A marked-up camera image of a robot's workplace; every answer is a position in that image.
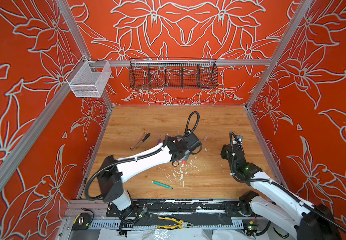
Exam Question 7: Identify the green highlighter pen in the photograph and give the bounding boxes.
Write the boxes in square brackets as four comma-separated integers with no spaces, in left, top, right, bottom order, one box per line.
[152,181,173,189]

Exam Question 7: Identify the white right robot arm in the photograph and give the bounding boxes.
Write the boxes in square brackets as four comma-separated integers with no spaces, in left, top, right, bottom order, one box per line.
[220,132,346,240]

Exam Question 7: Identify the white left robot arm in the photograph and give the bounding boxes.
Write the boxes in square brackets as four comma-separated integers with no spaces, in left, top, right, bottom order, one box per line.
[84,111,203,211]

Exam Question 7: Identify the white mesh basket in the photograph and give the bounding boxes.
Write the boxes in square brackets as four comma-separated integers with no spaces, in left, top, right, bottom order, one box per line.
[66,55,112,98]

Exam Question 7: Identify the left tape measure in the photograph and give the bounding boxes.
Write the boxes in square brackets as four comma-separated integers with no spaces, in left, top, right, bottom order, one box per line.
[72,213,93,231]

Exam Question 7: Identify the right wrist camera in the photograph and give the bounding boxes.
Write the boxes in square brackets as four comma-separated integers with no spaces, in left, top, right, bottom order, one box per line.
[235,135,243,147]

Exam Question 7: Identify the black handled screwdriver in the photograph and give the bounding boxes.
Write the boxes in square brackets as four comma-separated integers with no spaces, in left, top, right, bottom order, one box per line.
[133,133,151,150]

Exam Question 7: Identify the yellow handled pliers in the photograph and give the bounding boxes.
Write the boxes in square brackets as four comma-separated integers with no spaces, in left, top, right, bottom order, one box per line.
[157,216,194,230]

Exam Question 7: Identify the black wire basket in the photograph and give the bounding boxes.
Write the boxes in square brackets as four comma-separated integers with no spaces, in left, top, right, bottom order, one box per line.
[129,57,219,90]

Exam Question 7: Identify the grey cable duct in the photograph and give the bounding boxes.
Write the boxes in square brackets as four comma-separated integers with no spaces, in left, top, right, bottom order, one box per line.
[87,218,244,231]

